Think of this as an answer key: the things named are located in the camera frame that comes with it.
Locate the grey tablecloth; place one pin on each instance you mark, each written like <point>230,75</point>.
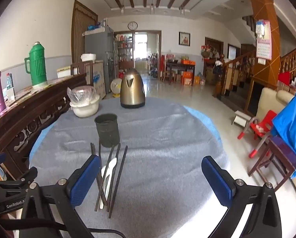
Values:
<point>162,153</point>

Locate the white printed cardboard box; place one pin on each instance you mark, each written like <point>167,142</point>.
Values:
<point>98,79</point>

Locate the grey refrigerator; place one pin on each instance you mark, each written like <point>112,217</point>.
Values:
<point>98,44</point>

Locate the round wall clock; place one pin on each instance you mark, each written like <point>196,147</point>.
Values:
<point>132,25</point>

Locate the orange box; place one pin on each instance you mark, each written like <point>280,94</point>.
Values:
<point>187,78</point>

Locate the brass coloured electric kettle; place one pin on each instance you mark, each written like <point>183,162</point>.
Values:
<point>132,89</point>

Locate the dark green utensil holder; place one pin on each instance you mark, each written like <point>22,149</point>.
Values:
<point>106,131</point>

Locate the dark carved wooden sideboard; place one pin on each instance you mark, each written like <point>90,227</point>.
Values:
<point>26,119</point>

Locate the brown door curtain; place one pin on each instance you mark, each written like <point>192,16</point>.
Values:
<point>82,29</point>

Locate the framed wall picture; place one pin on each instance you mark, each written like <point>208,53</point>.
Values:
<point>184,39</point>

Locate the wooden stair railing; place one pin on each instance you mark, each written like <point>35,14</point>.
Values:
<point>237,69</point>

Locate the green thermos jug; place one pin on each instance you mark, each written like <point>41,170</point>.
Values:
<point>37,64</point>

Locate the cream armchair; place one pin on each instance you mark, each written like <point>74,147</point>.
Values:
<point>269,101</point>

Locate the blue table cover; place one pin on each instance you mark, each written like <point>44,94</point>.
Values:
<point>207,121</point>

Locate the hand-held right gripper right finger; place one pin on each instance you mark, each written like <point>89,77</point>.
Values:
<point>217,181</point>

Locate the orange wooden pillar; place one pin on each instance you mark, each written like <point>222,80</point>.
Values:
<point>263,12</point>

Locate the small white fan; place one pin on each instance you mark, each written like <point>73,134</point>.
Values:
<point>116,86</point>

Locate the red child chair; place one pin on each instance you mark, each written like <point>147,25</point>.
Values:
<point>262,126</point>

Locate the wooden side table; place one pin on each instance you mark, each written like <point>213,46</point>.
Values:
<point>180,65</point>

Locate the dark wooden chair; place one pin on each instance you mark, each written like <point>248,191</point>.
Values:
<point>284,151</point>

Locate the clear water bottle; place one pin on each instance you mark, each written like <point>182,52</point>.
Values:
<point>9,86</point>

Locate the white foam box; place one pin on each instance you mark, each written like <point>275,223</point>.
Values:
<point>88,57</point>

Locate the pink wall calendar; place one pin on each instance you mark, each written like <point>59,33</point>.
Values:
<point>264,44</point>

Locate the white bowl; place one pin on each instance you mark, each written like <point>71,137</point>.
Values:
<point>84,110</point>

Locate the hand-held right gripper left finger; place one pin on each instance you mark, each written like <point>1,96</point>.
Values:
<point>86,181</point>

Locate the white step stool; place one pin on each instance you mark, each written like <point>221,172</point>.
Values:
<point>241,116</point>

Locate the white plastic spoon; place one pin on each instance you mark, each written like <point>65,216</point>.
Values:
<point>112,164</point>
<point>103,172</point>

